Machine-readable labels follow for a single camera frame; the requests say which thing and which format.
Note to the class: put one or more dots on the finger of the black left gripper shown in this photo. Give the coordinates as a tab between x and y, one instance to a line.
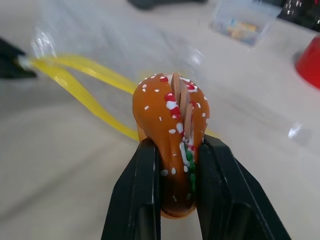
11	62

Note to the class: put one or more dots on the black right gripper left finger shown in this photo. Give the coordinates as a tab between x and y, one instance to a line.
136	192

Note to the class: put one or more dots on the clear plastic bag yellow zip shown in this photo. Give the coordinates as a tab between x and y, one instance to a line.
100	45

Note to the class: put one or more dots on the clear plastic storage box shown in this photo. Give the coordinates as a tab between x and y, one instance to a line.
241	23

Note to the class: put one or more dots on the red plastic cup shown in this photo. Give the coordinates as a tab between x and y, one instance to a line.
308	65

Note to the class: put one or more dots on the black device with white marks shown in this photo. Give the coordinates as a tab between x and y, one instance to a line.
301	11

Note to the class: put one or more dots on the toy hot dog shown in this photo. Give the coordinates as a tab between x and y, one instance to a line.
155	120

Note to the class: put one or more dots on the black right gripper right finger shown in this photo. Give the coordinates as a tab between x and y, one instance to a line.
225	195

